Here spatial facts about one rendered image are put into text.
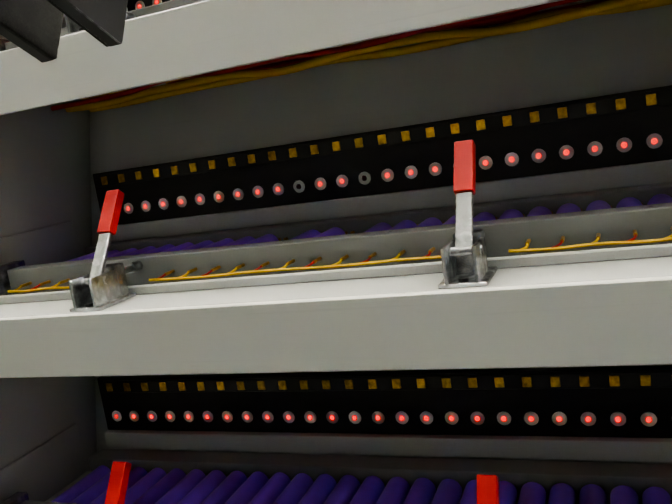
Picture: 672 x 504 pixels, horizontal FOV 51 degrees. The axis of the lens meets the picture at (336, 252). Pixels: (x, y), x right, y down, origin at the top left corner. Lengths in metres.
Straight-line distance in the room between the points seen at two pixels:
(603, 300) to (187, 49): 0.31
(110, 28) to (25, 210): 0.42
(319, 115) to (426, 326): 0.31
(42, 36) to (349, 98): 0.37
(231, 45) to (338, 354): 0.21
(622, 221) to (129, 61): 0.34
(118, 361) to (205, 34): 0.23
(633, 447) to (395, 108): 0.33
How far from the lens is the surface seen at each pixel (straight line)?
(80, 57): 0.56
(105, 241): 0.54
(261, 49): 0.48
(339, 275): 0.47
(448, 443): 0.59
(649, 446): 0.57
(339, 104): 0.66
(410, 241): 0.48
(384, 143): 0.60
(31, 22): 0.34
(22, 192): 0.72
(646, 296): 0.39
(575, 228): 0.46
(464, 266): 0.43
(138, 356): 0.50
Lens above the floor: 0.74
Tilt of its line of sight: 5 degrees up
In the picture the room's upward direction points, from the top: 3 degrees counter-clockwise
